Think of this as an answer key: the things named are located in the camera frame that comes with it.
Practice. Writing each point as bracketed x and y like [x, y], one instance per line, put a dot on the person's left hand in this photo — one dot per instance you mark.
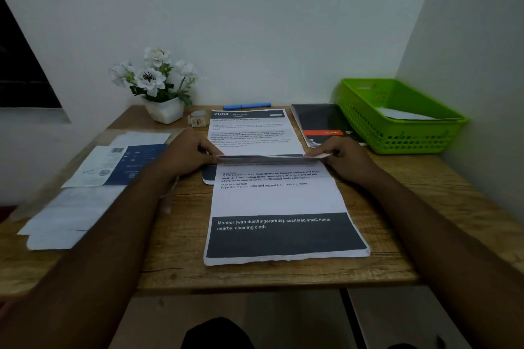
[188, 156]

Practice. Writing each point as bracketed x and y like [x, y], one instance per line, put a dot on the person's right hand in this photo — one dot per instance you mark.
[352, 160]

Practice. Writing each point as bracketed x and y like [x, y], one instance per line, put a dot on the green plastic basket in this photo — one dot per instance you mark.
[409, 140]

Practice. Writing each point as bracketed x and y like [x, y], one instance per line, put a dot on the stack of printed documents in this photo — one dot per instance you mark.
[249, 132]

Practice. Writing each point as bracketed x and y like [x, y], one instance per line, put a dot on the white envelope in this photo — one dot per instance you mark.
[401, 115]

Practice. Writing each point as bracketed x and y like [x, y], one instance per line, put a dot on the white printed document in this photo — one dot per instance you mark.
[278, 197]

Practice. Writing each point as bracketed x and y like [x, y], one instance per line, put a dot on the pile of white envelopes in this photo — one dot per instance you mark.
[61, 222]

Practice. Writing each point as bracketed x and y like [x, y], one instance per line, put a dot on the person's right forearm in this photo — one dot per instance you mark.
[450, 263]

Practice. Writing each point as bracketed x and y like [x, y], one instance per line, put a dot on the person's left forearm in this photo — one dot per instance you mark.
[90, 271]

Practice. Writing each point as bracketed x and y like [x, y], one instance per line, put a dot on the person's left leg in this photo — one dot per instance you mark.
[217, 336]

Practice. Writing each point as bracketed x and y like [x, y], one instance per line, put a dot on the person's leg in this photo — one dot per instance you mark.
[217, 336]
[401, 347]

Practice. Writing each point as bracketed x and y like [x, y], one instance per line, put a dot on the person's right leg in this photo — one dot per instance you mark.
[401, 347]

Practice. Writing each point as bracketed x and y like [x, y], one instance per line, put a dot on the white potted artificial flowers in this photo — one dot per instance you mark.
[165, 113]

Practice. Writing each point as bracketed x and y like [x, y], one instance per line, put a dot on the plain white paper sheet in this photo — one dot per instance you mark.
[139, 139]

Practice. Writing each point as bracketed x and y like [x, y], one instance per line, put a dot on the black notebook with red label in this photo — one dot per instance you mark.
[319, 117]

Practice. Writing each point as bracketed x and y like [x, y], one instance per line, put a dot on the blue and white leaflet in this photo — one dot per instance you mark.
[123, 168]

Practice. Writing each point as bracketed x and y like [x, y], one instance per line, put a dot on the blue pen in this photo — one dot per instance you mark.
[245, 106]

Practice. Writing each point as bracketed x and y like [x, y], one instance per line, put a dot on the clear plastic sheet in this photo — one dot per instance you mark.
[41, 201]

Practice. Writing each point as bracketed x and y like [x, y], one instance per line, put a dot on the black table leg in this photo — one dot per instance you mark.
[352, 320]

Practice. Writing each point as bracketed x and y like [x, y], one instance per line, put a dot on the dark window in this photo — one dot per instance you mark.
[20, 74]

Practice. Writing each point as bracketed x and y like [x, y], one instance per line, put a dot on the dark red carpet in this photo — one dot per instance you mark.
[4, 213]

